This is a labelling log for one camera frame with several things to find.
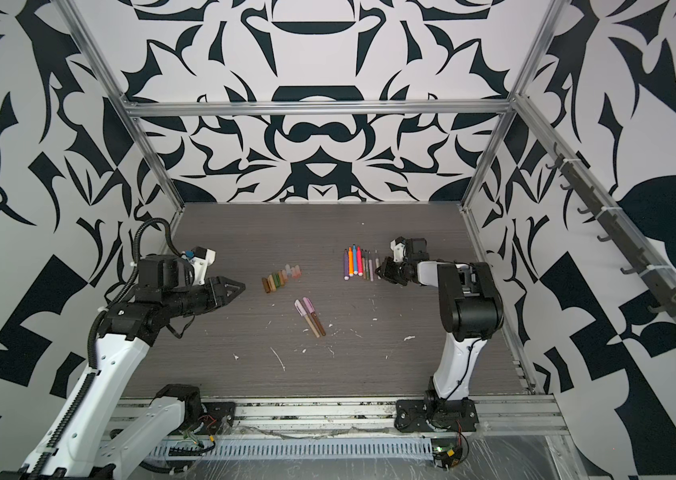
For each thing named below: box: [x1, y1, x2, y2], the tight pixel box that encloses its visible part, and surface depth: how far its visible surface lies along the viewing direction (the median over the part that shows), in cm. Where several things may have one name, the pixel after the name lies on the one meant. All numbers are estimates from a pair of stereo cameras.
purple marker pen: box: [343, 248, 350, 281], surface depth 104 cm
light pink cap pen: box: [294, 299, 320, 338], surface depth 93 cm
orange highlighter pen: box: [347, 246, 354, 277], surface depth 106 cm
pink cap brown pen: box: [302, 297, 326, 337], surface depth 93 cm
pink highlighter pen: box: [357, 246, 364, 277], surface depth 104 cm
